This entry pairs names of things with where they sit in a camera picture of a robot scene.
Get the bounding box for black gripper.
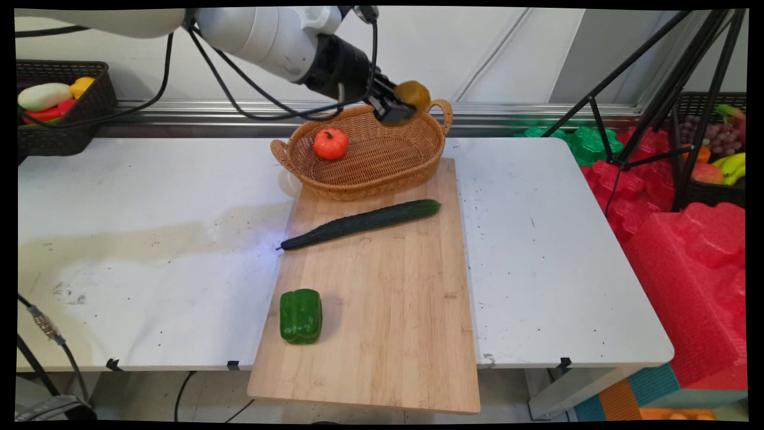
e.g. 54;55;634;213
300;33;417;127

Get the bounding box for brown yellow toy potato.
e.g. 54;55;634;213
393;80;432;115

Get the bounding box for red tomato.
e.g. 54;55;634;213
313;127;350;161

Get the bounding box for long dark green cucumber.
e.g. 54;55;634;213
276;199;443;251

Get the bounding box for green foam piece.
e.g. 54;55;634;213
512;121;625;167

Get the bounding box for green toy bell pepper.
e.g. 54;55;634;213
279;288;324;345

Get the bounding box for wooden cutting board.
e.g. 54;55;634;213
247;158;482;415

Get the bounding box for small red foam stack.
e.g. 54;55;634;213
581;127;679;247

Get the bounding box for black tripod stand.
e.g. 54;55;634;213
540;9;748;213

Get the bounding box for dark woven vegetable basket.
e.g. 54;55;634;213
16;60;118;158

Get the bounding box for pink orange toy peach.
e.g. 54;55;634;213
691;162;725;185

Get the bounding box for red toy bell pepper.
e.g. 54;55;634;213
23;98;78;125

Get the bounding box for dark woven fruit basket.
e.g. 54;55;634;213
670;92;748;211

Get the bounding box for purple toy grapes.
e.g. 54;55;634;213
680;115;745;158

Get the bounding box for grey table leg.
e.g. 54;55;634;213
528;364;648;420

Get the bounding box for white toy radish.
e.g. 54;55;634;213
17;82;73;113

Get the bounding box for yellow toy bananas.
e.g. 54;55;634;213
712;152;747;186

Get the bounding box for large red foam block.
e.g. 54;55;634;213
623;202;748;390

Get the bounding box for teal and orange box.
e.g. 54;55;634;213
573;363;748;422

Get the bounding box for grey metal base equipment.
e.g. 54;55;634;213
15;394;98;422

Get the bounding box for woven wicker basket with handles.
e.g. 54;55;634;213
270;99;454;202

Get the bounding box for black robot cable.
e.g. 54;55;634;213
15;18;381;129

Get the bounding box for silver metal wall rail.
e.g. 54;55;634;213
113;100;646;139

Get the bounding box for thin black floor cable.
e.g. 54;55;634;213
224;398;257;423

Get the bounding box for cable with metal connector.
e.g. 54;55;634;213
17;294;91;402

